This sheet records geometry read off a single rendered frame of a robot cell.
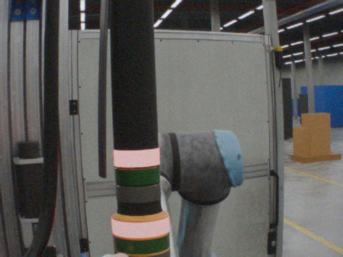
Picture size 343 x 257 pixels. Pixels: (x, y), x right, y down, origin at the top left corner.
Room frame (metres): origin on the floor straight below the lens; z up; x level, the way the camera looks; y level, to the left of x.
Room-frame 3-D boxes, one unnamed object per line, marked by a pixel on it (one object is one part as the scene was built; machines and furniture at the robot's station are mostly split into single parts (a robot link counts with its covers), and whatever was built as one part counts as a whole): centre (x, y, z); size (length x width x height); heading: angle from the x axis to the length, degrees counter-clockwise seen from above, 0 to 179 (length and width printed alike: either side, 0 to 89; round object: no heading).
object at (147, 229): (0.37, 0.03, 1.57); 0.04 x 0.04 x 0.01
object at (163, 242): (0.37, 0.03, 1.55); 0.04 x 0.04 x 0.01
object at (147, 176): (0.37, 0.03, 1.60); 0.03 x 0.03 x 0.01
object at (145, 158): (0.37, 0.03, 1.62); 0.03 x 0.03 x 0.01
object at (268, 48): (2.62, -0.56, 1.82); 0.09 x 0.04 x 0.23; 116
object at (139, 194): (0.37, 0.03, 1.59); 0.03 x 0.03 x 0.01
